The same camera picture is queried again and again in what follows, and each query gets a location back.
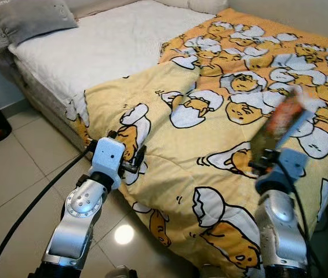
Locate red and green book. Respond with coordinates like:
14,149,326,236
250,87,315,169

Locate grey velvet pillow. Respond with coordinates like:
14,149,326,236
0,0,79,47

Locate yellow cartoon egg blanket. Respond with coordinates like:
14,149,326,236
65,7,328,278

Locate grey bed base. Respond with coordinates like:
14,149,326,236
14,64,89,150

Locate robot left leg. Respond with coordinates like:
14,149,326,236
103,265,139,278

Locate white quilted mattress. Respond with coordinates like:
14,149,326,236
8,0,217,145

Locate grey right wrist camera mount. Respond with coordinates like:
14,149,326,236
256,148,308,195

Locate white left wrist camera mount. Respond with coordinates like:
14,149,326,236
90,137,126,189

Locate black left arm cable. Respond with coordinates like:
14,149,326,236
0,139,98,278

